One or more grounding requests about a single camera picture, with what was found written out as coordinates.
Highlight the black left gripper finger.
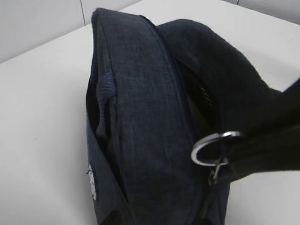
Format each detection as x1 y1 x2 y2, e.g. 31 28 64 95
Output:
215 80 300 183

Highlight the navy blue lunch bag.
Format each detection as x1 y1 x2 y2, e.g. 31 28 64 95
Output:
86 8 280 225

